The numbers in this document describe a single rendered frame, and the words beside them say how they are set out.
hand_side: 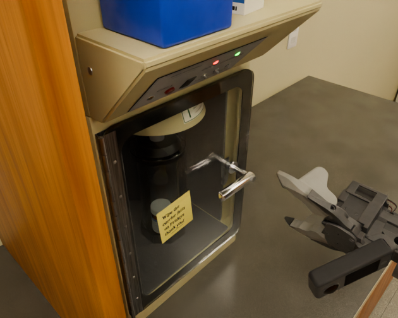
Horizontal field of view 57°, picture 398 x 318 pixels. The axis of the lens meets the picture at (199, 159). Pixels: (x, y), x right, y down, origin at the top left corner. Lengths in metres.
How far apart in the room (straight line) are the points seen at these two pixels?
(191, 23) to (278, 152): 0.91
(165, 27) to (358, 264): 0.38
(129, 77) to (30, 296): 0.64
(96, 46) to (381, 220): 0.44
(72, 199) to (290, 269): 0.61
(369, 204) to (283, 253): 0.39
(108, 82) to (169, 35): 0.08
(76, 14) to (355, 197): 0.44
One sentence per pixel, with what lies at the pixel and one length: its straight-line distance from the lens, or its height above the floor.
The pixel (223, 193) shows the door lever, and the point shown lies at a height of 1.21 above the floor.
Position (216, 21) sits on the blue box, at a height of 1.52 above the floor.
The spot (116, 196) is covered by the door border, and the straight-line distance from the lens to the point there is 0.53.
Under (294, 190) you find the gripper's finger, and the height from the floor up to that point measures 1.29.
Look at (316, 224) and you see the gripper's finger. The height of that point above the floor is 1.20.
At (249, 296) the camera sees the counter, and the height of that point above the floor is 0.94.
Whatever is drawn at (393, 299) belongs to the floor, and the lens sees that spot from 2.18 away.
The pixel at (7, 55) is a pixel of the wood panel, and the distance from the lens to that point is 0.37.
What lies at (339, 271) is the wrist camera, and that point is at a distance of 0.54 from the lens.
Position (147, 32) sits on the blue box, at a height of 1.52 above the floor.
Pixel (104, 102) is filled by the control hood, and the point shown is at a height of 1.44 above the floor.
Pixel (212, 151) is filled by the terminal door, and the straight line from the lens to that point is 0.64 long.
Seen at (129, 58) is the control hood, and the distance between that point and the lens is 0.35.
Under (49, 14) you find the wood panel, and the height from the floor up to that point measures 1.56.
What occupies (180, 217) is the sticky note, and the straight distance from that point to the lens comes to 0.66.
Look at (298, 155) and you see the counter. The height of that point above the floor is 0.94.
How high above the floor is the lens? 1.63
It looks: 35 degrees down
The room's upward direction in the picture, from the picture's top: straight up
